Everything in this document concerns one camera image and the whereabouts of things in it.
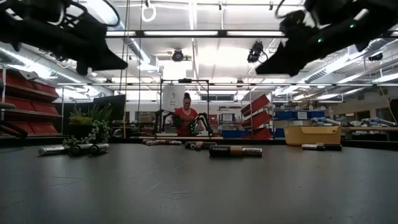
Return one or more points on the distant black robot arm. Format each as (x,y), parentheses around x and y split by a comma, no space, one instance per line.
(177,121)
(203,119)

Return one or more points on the distant black metal frame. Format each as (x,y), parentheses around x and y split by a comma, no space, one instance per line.
(185,81)

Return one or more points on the overhead LED light bar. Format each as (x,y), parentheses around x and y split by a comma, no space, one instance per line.
(180,33)

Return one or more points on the wooden bench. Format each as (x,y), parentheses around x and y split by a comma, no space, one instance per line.
(373,128)

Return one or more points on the brown cardboard box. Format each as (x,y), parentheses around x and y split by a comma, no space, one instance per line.
(145,117)

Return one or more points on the person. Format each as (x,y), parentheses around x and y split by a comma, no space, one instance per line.
(186,119)

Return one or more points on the distant black monitor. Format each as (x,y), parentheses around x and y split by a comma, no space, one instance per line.
(112,107)

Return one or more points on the white framed sign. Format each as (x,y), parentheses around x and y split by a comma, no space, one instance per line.
(228,117)

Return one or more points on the yellow plastic bin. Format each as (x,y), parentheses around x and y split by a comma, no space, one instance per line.
(311,135)

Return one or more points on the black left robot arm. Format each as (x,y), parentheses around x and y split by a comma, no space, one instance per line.
(15,31)

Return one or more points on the large red bin rack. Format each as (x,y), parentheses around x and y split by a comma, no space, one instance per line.
(18,104)

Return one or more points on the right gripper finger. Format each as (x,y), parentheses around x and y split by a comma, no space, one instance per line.
(295,70)
(286,57)

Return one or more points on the wide blue storage bin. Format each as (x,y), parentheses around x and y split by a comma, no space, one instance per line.
(236,134)

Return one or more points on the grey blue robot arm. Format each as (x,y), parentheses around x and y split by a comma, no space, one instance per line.
(377,122)
(326,121)

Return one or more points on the small red bin rack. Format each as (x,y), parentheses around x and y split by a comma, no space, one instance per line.
(256,119)

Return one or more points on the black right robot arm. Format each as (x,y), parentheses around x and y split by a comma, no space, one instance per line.
(379,18)

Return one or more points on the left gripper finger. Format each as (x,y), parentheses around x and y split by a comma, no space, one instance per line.
(83,70)
(102,59)

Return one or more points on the potted succulent plant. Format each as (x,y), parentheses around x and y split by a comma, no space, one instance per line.
(79,119)

